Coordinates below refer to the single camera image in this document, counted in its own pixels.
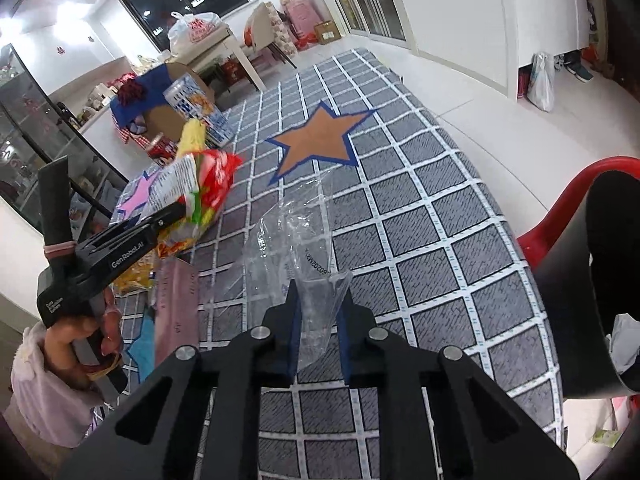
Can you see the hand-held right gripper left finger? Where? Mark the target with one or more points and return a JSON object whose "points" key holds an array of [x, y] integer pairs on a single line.
{"points": [[295, 332]]}

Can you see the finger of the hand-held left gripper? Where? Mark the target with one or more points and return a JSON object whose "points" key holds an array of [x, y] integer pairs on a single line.
{"points": [[170, 212]]}

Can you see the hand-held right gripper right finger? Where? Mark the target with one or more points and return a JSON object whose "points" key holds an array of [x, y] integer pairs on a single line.
{"points": [[342, 342]]}

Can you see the white printed snack packet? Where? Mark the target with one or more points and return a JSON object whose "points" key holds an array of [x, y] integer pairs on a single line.
{"points": [[172, 182]]}

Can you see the orange yellow snack wrapper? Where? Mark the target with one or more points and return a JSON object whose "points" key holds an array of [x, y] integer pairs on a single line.
{"points": [[135, 267]]}

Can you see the red green snack packet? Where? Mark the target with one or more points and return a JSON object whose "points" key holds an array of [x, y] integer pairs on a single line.
{"points": [[217, 185]]}

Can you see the pink paper box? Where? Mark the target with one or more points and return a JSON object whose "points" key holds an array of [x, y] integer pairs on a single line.
{"points": [[175, 310]]}

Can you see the clear plastic bag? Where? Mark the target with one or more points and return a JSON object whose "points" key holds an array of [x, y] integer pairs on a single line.
{"points": [[300, 240]]}

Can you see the black trash bin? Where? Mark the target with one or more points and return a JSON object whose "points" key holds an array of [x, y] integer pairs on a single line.
{"points": [[600, 260]]}

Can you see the person's left forearm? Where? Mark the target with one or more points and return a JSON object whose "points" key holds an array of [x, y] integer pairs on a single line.
{"points": [[45, 400]]}

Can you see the person's left hand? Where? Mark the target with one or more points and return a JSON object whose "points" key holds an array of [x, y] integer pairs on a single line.
{"points": [[65, 345]]}

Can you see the red can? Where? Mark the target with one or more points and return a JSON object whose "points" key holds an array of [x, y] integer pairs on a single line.
{"points": [[162, 149]]}

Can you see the red checked cloth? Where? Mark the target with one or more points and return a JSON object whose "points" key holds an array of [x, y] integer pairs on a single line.
{"points": [[130, 132]]}

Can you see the brown cardboard box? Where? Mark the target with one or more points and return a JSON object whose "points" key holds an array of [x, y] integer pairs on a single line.
{"points": [[167, 120]]}

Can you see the blue white drink carton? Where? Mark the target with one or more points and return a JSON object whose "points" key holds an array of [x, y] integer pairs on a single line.
{"points": [[200, 105]]}

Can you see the blue cloth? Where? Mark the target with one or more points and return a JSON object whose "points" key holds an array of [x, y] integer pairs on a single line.
{"points": [[150, 87]]}

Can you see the dark red scrunchie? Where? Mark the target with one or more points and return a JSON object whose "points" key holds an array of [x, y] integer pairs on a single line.
{"points": [[132, 91]]}

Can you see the glass display cabinet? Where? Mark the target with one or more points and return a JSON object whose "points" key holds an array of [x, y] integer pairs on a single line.
{"points": [[40, 140]]}

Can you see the white desk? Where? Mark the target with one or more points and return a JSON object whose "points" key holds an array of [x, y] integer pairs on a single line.
{"points": [[225, 47]]}

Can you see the white red printed plastic bag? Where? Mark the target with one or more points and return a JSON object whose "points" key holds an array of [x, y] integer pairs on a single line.
{"points": [[192, 32]]}

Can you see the beige chair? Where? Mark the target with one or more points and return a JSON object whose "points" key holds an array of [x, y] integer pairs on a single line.
{"points": [[265, 30]]}

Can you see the pink toy cabinet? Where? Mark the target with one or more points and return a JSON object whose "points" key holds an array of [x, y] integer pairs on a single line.
{"points": [[302, 17]]}

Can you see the small cardboard box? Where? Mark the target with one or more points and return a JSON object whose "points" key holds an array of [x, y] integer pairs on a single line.
{"points": [[327, 31]]}

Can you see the red plastic chair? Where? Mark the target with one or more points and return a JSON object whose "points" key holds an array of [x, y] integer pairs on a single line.
{"points": [[565, 210]]}

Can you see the white shopping bag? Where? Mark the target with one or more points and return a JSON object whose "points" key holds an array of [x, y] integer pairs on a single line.
{"points": [[541, 80]]}

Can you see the dark sneakers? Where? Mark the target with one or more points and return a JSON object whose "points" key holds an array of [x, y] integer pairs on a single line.
{"points": [[580, 70]]}

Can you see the white wall cabinet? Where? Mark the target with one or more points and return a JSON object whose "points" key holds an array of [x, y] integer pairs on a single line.
{"points": [[540, 10]]}

